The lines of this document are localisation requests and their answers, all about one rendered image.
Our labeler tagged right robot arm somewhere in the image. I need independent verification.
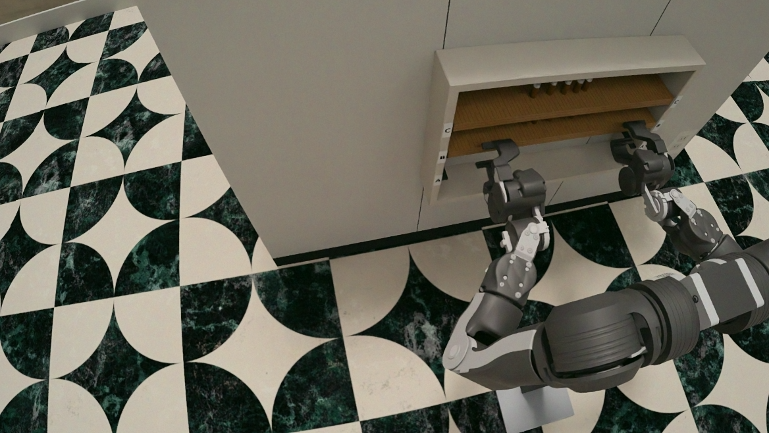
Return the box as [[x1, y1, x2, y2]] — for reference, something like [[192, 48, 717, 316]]
[[644, 187, 769, 334]]

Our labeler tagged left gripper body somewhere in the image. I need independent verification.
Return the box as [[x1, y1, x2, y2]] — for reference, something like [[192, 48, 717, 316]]
[[487, 168, 546, 224]]

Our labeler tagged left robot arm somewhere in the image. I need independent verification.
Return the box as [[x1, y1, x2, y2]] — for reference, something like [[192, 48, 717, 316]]
[[442, 216, 719, 393]]

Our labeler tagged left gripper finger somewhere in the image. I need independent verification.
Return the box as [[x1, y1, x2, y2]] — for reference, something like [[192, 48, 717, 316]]
[[481, 138, 520, 203], [475, 159, 495, 202]]

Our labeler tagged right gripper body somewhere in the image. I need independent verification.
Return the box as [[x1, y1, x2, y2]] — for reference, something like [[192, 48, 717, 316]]
[[618, 149, 675, 217]]

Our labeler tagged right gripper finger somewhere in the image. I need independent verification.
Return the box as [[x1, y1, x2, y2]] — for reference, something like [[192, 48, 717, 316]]
[[622, 120, 668, 157], [610, 138, 634, 165]]

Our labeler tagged beige wall rack case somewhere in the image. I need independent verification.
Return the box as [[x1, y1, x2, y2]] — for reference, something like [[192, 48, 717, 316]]
[[420, 35, 706, 206]]

